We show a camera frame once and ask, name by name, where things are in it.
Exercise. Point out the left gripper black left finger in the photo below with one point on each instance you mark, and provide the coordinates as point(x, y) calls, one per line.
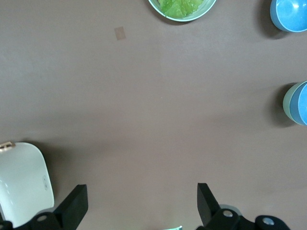
point(72, 206)

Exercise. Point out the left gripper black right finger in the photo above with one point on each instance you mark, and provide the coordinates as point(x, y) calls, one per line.
point(207, 206)

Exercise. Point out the green bowl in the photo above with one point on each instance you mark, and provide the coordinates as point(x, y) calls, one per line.
point(286, 105)

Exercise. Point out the blue bowl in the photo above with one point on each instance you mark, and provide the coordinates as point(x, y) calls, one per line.
point(290, 14)
point(299, 105)

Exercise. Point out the cream white toaster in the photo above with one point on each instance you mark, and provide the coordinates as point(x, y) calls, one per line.
point(24, 182)

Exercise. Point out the brown tape patch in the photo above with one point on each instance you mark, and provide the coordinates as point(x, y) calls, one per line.
point(120, 33)

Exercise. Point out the green plate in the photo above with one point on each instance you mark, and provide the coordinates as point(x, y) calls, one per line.
point(201, 12)

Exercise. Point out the green lettuce leaf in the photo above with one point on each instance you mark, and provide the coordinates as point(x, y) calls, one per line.
point(180, 8)

